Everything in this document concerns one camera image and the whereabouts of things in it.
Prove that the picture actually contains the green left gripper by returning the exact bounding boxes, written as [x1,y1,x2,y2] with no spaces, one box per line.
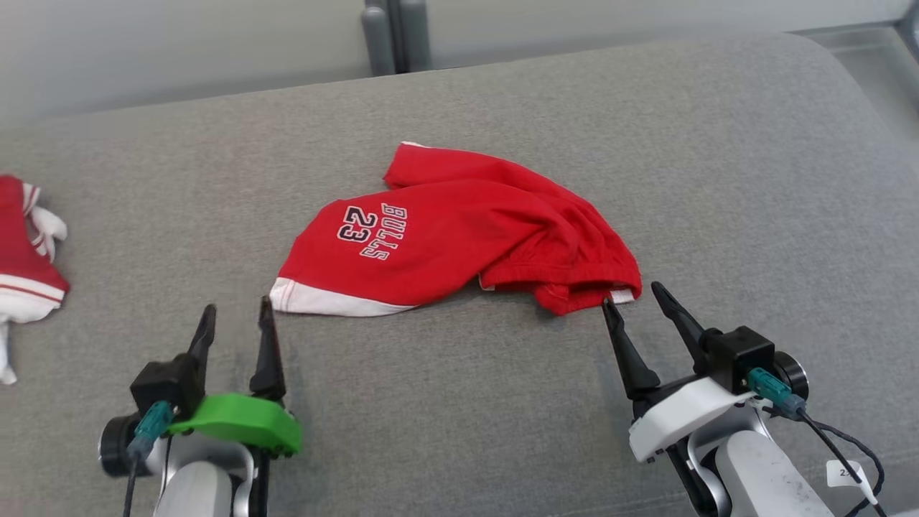
[167,296,303,458]

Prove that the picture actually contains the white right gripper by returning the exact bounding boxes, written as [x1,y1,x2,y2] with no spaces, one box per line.
[602,281,755,464]

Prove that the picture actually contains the red Bulls 23 shorts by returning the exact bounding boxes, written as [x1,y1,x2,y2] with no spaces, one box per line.
[269,141,643,318]

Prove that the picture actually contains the red and white jersey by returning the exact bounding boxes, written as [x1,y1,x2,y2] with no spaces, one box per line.
[0,174,70,386]

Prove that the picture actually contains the black left camera cable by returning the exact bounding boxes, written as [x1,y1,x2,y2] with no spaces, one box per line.
[122,401,175,517]

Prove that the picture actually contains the white cable label tag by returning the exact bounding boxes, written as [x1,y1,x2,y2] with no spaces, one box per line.
[826,460,878,503]

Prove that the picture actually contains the grey partition post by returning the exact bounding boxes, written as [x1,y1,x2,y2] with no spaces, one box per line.
[361,0,431,76]

